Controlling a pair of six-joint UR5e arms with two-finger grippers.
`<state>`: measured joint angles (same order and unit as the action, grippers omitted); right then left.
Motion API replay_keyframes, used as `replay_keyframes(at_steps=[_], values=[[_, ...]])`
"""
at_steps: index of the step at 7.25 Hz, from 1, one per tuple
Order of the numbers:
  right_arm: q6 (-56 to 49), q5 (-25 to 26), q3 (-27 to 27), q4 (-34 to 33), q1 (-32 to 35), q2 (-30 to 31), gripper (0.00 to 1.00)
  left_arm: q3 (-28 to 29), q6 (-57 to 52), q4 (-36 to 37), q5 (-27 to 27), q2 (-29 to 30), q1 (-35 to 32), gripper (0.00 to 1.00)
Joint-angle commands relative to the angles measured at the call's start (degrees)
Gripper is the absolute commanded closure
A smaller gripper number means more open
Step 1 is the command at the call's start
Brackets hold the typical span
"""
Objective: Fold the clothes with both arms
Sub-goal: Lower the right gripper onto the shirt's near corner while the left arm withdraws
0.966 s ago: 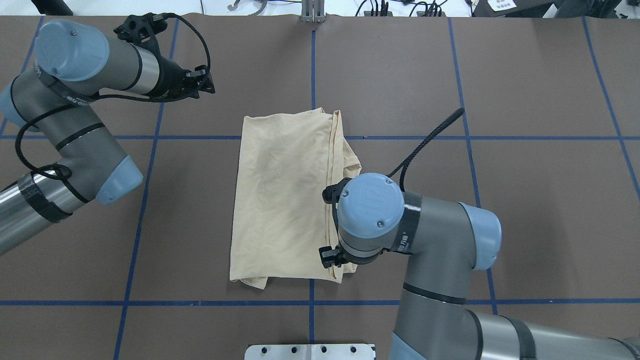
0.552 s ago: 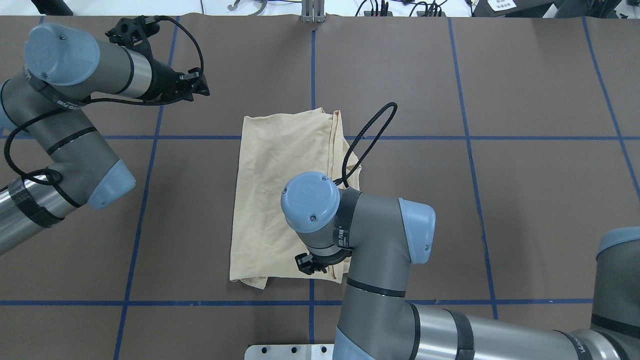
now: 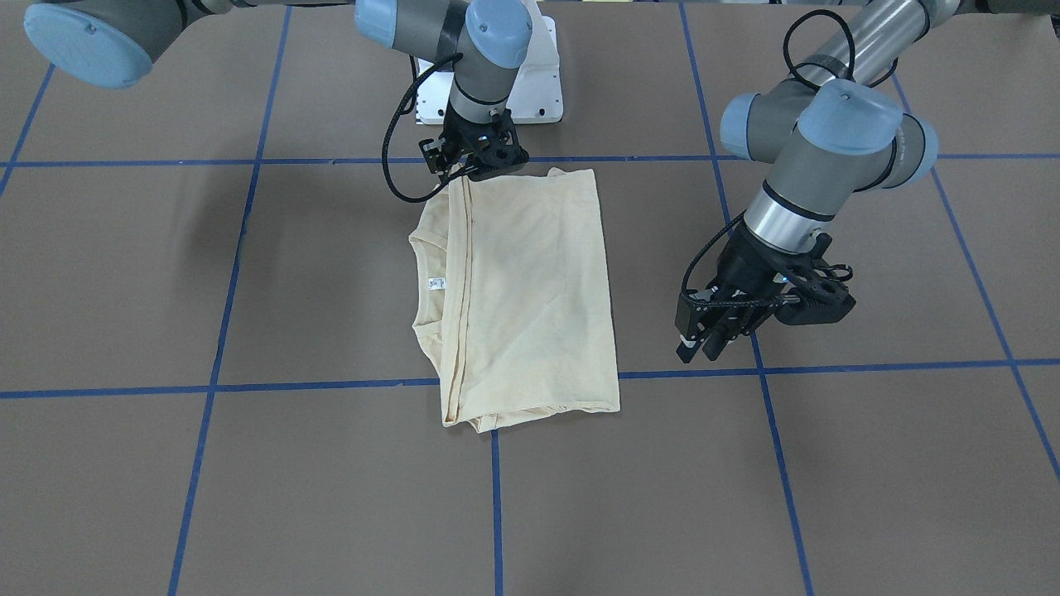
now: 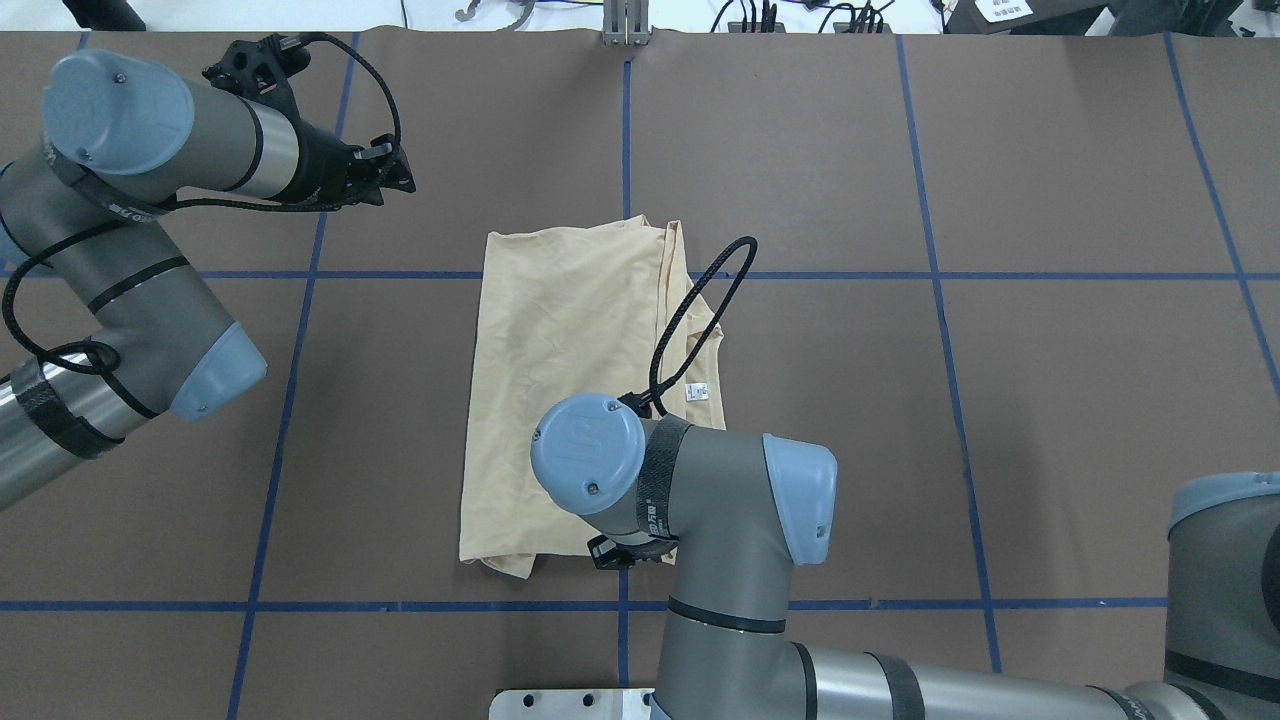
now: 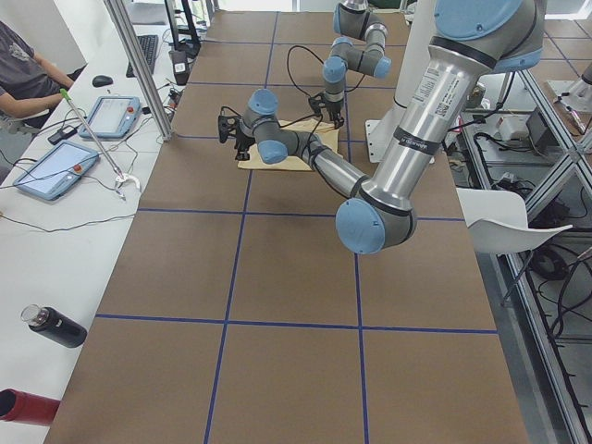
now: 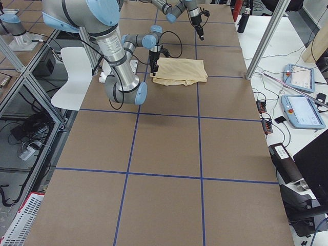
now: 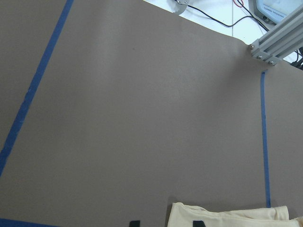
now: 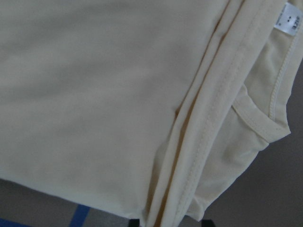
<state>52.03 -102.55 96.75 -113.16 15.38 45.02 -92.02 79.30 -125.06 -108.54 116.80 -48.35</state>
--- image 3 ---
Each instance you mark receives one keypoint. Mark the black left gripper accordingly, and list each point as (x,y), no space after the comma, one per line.
(744,266)

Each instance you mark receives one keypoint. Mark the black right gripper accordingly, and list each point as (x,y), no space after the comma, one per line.
(460,140)

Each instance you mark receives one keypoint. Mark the cream long-sleeve printed shirt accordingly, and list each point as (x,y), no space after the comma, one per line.
(515,311)

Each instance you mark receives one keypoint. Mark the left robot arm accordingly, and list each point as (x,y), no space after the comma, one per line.
(826,133)

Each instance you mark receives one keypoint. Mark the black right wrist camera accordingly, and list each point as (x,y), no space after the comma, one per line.
(494,147)

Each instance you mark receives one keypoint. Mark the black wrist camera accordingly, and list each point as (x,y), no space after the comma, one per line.
(494,147)
(819,293)

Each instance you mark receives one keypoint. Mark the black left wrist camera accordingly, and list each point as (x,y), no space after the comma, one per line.
(819,293)

